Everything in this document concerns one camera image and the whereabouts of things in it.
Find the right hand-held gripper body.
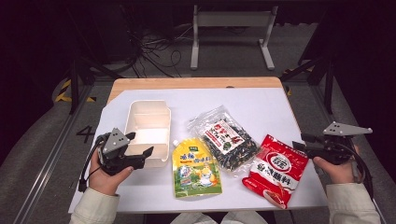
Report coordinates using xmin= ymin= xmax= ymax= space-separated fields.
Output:
xmin=311 ymin=120 xmax=374 ymax=166

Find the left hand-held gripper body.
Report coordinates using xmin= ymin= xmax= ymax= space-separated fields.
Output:
xmin=97 ymin=127 xmax=147 ymax=176

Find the white plastic box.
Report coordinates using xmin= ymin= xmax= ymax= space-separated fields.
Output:
xmin=123 ymin=99 xmax=173 ymax=169

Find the red seasoning packet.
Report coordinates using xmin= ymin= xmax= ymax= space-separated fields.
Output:
xmin=241 ymin=133 xmax=310 ymax=210

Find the clear bag of dried seaweed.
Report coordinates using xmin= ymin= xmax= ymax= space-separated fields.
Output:
xmin=187 ymin=105 xmax=262 ymax=175

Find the person's right hand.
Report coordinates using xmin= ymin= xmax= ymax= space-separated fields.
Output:
xmin=312 ymin=145 xmax=361 ymax=185

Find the person's left hand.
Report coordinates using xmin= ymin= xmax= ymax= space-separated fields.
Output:
xmin=88 ymin=146 xmax=135 ymax=197

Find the yellow green spout pouch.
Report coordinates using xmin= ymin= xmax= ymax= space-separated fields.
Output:
xmin=171 ymin=137 xmax=223 ymax=200

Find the black metal stand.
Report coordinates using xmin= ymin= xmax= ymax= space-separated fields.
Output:
xmin=279 ymin=55 xmax=338 ymax=115
xmin=66 ymin=55 xmax=123 ymax=115

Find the white table mat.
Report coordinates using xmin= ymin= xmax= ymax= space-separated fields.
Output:
xmin=67 ymin=87 xmax=330 ymax=215

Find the person's left leg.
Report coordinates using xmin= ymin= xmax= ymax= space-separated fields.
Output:
xmin=170 ymin=211 xmax=218 ymax=224

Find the person's leg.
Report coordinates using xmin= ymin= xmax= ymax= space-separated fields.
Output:
xmin=170 ymin=211 xmax=218 ymax=224
xmin=219 ymin=210 xmax=260 ymax=224

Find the person's right leg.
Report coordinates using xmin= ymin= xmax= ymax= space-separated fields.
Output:
xmin=219 ymin=210 xmax=260 ymax=224

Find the white metal stand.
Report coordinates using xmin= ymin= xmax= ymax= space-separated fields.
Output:
xmin=190 ymin=4 xmax=279 ymax=71

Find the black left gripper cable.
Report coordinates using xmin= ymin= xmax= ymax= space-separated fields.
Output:
xmin=78 ymin=135 xmax=108 ymax=193

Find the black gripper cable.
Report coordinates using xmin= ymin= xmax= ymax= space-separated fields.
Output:
xmin=341 ymin=141 xmax=375 ymax=200
xmin=78 ymin=135 xmax=108 ymax=193

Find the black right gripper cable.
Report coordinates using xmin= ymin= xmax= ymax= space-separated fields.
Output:
xmin=341 ymin=141 xmax=375 ymax=200

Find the tangle of black floor cables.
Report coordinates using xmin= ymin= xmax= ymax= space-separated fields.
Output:
xmin=122 ymin=18 xmax=194 ymax=79

